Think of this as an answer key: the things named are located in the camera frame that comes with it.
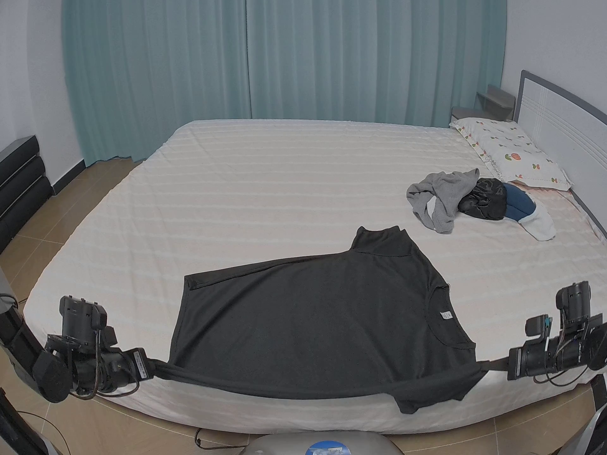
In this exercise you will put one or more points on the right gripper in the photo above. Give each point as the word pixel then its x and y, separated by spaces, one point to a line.
pixel 533 360

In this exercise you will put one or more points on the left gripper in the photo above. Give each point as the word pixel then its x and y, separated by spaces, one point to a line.
pixel 118 368

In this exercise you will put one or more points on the black T-shirt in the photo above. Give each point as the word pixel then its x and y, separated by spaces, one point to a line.
pixel 308 325

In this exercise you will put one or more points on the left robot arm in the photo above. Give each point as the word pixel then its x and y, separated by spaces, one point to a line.
pixel 52 377

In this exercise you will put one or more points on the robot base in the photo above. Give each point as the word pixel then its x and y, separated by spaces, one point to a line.
pixel 294 446

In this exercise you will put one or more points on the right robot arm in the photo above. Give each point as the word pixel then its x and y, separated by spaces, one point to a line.
pixel 576 301

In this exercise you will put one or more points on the bed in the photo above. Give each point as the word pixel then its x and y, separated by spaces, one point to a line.
pixel 284 183

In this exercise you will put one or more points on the blue and white garment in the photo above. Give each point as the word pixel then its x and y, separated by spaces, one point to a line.
pixel 519 204

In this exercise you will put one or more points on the shiny black garment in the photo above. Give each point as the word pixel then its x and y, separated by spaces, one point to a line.
pixel 486 199

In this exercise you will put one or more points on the grey garment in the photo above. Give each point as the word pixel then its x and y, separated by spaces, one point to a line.
pixel 445 197

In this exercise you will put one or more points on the white printed pillow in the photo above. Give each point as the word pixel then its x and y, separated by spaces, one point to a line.
pixel 514 154

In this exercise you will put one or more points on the black chest of drawers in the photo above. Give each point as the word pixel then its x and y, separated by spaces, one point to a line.
pixel 19 183

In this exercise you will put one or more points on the grey bedside table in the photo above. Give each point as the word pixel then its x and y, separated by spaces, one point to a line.
pixel 495 100

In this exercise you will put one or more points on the blue-green curtain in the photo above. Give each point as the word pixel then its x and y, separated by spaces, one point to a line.
pixel 156 64
pixel 379 45

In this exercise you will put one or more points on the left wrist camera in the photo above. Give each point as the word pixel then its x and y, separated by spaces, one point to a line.
pixel 109 337

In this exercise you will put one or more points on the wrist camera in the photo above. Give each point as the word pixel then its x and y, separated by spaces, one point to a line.
pixel 109 337
pixel 536 325

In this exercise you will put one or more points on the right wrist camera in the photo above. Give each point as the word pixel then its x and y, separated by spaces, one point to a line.
pixel 536 325

